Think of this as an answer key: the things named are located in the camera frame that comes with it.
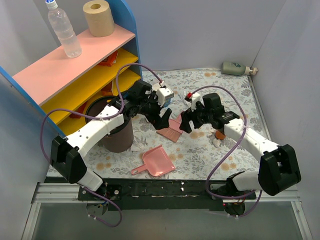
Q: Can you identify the pink hand brush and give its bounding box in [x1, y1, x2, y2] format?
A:
[156, 116, 183, 143]

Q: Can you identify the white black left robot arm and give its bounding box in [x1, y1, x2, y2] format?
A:
[50, 80, 174, 200]

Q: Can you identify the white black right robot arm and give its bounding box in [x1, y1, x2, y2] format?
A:
[179, 93, 302, 199]

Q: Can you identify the white paper scrap near bottle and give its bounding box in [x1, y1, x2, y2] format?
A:
[209, 128, 216, 136]

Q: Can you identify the crumpled white paper scrap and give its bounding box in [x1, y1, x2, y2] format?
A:
[179, 91, 191, 108]

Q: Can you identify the floral table mat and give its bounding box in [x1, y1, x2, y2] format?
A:
[84, 69, 268, 180]

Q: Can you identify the orange bottle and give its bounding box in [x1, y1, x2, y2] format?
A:
[215, 130, 226, 140]

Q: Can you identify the small white paper scrap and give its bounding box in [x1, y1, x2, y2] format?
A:
[212, 139, 222, 148]

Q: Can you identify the white paper scrap by bin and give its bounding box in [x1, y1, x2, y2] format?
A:
[130, 142, 145, 152]

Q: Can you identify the pink dustpan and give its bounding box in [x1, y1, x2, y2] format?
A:
[131, 145, 176, 177]

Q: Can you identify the brown trash bin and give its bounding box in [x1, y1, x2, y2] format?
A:
[85, 95, 134, 153]

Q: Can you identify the grey green lotion bottle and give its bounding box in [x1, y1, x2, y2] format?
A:
[221, 61, 258, 76]

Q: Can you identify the orange snack packet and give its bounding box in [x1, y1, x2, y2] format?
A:
[98, 50, 118, 67]

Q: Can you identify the red packet on lower shelf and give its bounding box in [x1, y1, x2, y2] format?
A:
[68, 102, 88, 120]

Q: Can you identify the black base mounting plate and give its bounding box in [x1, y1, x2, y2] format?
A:
[77, 181, 258, 212]

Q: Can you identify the colourful wooden shelf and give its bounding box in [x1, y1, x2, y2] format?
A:
[0, 0, 141, 143]

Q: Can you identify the brown paper roll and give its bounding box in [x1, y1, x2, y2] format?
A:
[83, 0, 115, 38]

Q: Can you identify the clear plastic water bottle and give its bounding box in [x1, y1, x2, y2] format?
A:
[45, 0, 82, 58]

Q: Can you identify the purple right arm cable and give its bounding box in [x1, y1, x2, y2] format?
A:
[192, 85, 263, 218]

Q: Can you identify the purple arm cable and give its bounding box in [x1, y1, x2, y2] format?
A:
[192, 85, 263, 218]
[39, 63, 165, 228]

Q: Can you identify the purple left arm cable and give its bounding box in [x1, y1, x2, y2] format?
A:
[39, 63, 165, 228]

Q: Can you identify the aluminium frame rail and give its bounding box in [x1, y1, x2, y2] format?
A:
[22, 177, 313, 240]

